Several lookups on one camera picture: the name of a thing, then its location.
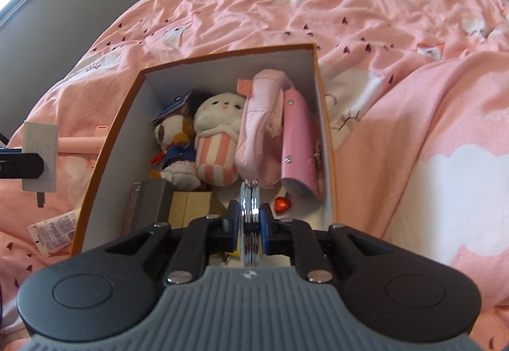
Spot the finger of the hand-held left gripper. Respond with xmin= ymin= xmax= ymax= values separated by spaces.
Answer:
xmin=0 ymin=148 xmax=45 ymax=179

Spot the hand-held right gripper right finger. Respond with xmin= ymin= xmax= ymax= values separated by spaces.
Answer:
xmin=259 ymin=206 xmax=399 ymax=284

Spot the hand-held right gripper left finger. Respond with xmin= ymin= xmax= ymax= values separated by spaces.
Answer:
xmin=101 ymin=200 xmax=242 ymax=285

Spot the white rectangular box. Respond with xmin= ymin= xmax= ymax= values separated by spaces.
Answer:
xmin=22 ymin=120 xmax=60 ymax=193

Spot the gold gift box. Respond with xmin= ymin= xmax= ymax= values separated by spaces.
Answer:
xmin=169 ymin=192 xmax=227 ymax=231

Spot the orange cardboard box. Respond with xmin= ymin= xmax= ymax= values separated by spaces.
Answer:
xmin=71 ymin=44 xmax=338 ymax=258

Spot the white plush with striped body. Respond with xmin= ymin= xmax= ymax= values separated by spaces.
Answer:
xmin=193 ymin=92 xmax=246 ymax=188

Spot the dark grey gift box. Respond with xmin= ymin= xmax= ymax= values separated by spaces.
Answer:
xmin=123 ymin=179 xmax=174 ymax=237

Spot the brown plush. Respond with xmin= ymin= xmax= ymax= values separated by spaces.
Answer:
xmin=149 ymin=114 xmax=202 ymax=191

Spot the pink wallet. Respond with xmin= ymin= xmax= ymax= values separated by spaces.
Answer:
xmin=280 ymin=90 xmax=324 ymax=201

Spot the red heart charm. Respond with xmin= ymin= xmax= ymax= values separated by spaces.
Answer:
xmin=275 ymin=194 xmax=293 ymax=215

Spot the pink stick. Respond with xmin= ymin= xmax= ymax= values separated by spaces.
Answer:
xmin=58 ymin=124 xmax=108 ymax=153

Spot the white sachet with purple print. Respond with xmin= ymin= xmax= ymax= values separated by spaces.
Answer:
xmin=27 ymin=210 xmax=80 ymax=259

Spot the pink cloth item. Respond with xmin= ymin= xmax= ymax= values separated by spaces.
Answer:
xmin=234 ymin=70 xmax=293 ymax=190

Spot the blue hang tag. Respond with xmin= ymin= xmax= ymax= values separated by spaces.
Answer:
xmin=153 ymin=90 xmax=194 ymax=121

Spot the pink printed blanket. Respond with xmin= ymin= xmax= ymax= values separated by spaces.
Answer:
xmin=0 ymin=0 xmax=509 ymax=351

